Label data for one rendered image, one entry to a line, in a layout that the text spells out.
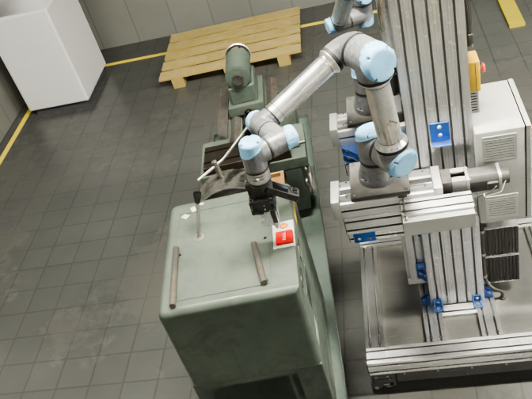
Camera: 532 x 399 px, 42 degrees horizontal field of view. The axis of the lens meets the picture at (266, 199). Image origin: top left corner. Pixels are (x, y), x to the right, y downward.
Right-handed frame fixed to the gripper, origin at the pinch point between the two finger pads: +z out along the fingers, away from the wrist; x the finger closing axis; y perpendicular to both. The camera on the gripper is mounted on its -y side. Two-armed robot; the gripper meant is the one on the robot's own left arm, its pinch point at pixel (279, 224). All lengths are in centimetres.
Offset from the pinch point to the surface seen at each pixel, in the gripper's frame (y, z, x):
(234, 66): 27, 17, -154
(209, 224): 27.9, 7.8, -15.5
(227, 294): 18.9, 8.1, 21.3
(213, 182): 29, 10, -44
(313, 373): -2, 51, 24
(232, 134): 35, 46, -134
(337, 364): -8, 79, 0
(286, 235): -1.2, 6.1, -0.9
